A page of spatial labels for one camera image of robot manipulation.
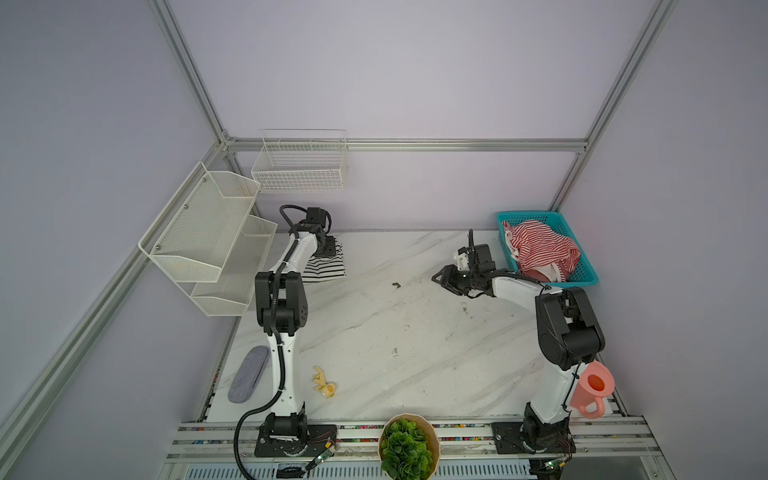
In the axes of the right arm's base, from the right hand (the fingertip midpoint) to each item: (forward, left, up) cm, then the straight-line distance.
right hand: (434, 279), depth 96 cm
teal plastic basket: (+4, -50, -2) cm, 51 cm away
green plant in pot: (-48, +9, +3) cm, 49 cm away
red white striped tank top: (+14, -38, -1) cm, 41 cm away
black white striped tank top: (+7, +39, -3) cm, 40 cm away
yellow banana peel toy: (-34, +31, -4) cm, 46 cm away
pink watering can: (-33, -38, +1) cm, 50 cm away
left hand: (+11, +39, +2) cm, 41 cm away
